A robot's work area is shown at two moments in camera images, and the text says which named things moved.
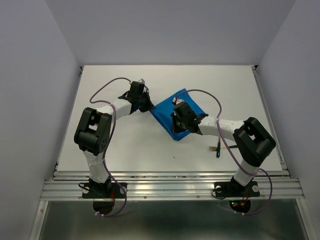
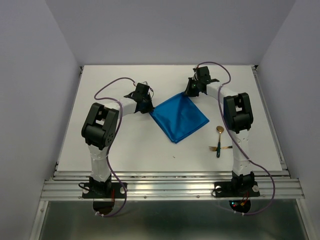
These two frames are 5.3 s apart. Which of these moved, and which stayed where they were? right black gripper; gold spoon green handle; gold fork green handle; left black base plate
Moved: right black gripper
Stayed: left black base plate; gold spoon green handle; gold fork green handle
